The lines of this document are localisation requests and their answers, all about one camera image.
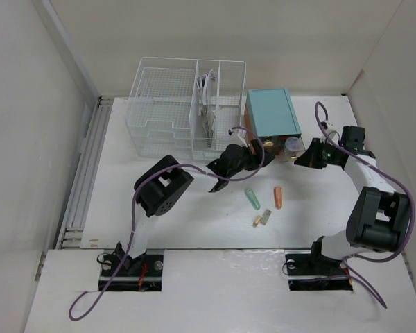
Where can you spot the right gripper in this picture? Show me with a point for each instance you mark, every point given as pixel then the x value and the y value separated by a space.
pixel 310 157

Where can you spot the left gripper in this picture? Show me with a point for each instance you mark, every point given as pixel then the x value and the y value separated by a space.
pixel 254 159

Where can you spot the clear plastic drawer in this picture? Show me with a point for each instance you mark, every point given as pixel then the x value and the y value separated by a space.
pixel 287 156

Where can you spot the clear jar of paperclips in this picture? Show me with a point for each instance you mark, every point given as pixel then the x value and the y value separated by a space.
pixel 293 144

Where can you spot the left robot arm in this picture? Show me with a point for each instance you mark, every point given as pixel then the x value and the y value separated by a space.
pixel 159 189

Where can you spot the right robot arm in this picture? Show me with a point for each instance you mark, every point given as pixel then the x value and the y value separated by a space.
pixel 382 218

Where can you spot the green transparent case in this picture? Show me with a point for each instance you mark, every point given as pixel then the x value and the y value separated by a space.
pixel 251 196

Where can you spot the orange transparent case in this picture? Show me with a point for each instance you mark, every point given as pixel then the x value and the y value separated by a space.
pixel 278 197

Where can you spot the teal orange drawer box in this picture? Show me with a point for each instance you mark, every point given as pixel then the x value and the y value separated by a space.
pixel 270 114

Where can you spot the yellow eraser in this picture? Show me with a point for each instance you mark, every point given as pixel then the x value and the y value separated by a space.
pixel 257 221

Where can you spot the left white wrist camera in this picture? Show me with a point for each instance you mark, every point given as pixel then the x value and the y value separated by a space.
pixel 238 137

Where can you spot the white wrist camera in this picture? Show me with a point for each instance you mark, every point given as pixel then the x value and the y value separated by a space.
pixel 330 129
pixel 238 137

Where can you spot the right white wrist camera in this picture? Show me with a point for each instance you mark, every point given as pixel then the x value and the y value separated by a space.
pixel 330 129

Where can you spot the white wire desk organizer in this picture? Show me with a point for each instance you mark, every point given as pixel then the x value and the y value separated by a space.
pixel 162 111

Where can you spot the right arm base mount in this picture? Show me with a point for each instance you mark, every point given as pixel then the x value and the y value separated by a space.
pixel 309 270

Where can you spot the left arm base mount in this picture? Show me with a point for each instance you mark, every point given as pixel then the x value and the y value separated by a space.
pixel 142 274

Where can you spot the aluminium rail left side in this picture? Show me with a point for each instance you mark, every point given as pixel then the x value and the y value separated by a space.
pixel 72 225

